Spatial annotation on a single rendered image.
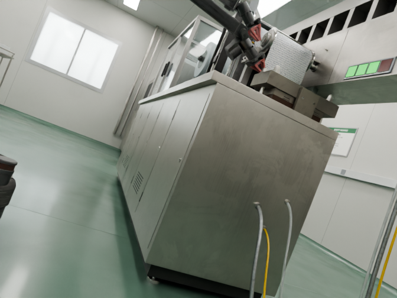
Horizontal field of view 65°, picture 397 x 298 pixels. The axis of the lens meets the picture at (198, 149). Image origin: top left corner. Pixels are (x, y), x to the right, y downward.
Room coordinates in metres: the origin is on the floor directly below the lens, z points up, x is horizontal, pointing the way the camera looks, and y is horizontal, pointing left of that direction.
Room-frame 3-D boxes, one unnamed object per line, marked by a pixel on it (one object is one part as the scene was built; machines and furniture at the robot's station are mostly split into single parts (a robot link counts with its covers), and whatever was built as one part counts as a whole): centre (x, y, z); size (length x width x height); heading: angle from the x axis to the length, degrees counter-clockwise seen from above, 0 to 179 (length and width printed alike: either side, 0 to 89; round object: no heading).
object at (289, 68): (1.59, -0.26, 1.11); 0.23 x 0.01 x 0.18; 108
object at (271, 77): (1.49, -0.33, 1.00); 0.40 x 0.16 x 0.06; 108
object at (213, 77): (2.52, 0.14, 0.88); 2.52 x 0.66 x 0.04; 18
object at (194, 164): (2.52, 0.12, 0.43); 2.52 x 0.64 x 0.86; 18
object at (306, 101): (1.41, -0.37, 0.97); 0.10 x 0.03 x 0.11; 108
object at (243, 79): (1.63, -0.07, 1.05); 0.06 x 0.05 x 0.31; 108
